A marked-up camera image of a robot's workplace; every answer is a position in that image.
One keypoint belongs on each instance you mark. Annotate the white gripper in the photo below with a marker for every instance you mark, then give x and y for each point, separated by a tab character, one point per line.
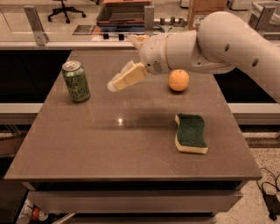
152	55

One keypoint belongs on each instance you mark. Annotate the green soda can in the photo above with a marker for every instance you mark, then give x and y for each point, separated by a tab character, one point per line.
76	81

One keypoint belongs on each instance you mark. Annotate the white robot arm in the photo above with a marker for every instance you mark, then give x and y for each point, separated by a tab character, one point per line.
222	42

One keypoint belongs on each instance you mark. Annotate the grey open tray bin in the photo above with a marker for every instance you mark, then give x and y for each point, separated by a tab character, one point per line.
122	11

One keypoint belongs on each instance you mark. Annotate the orange fruit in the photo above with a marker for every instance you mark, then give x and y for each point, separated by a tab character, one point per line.
178	80

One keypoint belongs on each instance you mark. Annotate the cardboard box with label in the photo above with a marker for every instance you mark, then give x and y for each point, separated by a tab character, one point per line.
199	9

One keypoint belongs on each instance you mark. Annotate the black office chair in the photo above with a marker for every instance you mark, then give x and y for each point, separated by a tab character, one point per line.
65	10

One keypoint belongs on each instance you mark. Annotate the green and yellow sponge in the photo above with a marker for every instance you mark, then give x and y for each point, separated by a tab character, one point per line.
190	134

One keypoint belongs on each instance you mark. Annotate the grey table drawer front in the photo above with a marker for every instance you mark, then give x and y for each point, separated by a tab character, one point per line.
135	202

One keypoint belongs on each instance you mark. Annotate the white bottle with orange cap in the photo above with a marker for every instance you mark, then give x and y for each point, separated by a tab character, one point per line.
30	212

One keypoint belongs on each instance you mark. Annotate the middle metal glass post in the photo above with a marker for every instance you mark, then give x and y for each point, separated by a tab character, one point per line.
148	20

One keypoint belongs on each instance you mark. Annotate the metal glass post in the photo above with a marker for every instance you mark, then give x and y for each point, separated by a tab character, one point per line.
260	23
148	20
38	31

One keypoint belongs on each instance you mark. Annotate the left metal glass post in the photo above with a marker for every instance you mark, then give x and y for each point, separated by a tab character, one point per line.
38	31

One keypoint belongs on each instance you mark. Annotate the right metal glass post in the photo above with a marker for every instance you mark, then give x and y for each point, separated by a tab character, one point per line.
260	23

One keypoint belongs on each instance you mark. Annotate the black power adapter with cable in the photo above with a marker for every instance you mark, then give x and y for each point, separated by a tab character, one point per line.
269	186

